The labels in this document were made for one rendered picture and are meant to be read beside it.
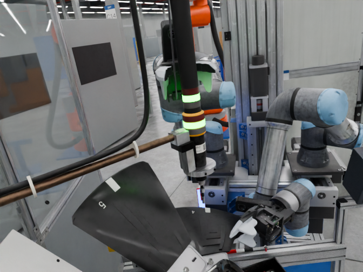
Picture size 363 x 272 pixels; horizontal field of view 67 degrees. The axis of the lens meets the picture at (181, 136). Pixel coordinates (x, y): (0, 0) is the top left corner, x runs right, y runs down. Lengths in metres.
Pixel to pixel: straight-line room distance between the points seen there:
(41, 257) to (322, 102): 0.88
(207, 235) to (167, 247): 0.21
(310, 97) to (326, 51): 1.63
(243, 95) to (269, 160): 0.56
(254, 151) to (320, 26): 1.35
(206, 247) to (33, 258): 0.41
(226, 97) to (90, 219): 0.46
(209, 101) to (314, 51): 1.86
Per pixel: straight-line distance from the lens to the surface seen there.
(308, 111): 0.99
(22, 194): 0.45
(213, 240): 0.80
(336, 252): 1.35
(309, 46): 2.55
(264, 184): 1.06
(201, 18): 4.60
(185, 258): 0.66
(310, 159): 1.46
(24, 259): 0.73
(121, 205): 0.62
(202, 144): 0.55
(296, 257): 1.30
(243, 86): 1.51
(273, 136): 1.04
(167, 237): 0.64
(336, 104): 0.98
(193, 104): 0.52
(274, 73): 1.50
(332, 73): 2.67
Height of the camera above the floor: 1.73
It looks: 21 degrees down
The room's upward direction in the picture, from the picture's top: 8 degrees counter-clockwise
